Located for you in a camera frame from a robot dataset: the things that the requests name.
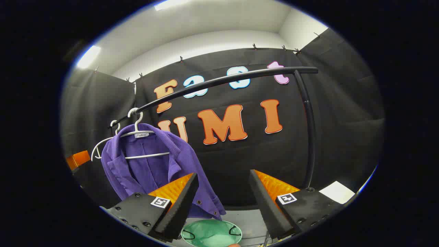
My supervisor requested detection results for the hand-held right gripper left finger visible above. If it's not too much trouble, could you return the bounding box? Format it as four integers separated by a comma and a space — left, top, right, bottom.
99, 173, 199, 243

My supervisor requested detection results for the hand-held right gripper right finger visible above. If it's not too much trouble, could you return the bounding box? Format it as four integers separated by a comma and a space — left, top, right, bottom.
249, 169, 345, 240

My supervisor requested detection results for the green laundry hamper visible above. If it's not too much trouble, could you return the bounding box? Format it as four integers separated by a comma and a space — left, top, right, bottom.
181, 219, 243, 247

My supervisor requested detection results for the purple corduroy jacket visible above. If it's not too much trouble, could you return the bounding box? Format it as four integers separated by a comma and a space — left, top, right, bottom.
100, 123, 227, 220

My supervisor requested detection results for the plain white hanger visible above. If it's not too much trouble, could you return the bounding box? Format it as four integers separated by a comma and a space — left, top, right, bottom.
91, 120, 121, 162

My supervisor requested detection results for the white hanger with label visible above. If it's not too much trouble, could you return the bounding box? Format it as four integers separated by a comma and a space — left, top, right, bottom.
118, 107, 171, 160

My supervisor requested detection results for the black metal clothes rack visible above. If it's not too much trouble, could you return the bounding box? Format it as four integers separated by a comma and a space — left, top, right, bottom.
108, 67, 319, 192

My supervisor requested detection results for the white cabinet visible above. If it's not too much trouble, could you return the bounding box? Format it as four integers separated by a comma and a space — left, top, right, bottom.
319, 181, 356, 205

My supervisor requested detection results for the ceiling light panel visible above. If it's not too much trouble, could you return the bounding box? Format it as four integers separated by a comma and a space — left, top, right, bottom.
76, 46, 102, 69

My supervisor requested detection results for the black backdrop cloth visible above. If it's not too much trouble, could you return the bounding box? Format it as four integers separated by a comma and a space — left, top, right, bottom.
61, 28, 386, 210

